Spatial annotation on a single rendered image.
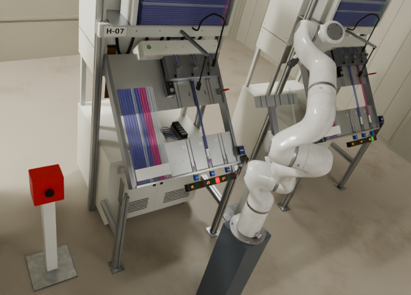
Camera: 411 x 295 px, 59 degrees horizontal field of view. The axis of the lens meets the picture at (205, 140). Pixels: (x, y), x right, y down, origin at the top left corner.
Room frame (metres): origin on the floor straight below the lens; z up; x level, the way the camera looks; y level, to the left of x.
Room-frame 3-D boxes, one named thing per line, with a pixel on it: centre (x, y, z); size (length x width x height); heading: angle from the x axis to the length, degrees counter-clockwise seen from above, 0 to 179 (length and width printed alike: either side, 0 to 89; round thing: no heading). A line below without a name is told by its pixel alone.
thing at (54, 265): (1.18, 0.69, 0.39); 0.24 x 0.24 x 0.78; 40
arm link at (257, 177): (1.26, -0.29, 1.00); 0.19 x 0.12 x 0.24; 91
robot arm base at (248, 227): (1.26, -0.32, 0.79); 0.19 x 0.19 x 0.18
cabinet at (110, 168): (2.00, 0.44, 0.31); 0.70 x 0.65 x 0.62; 130
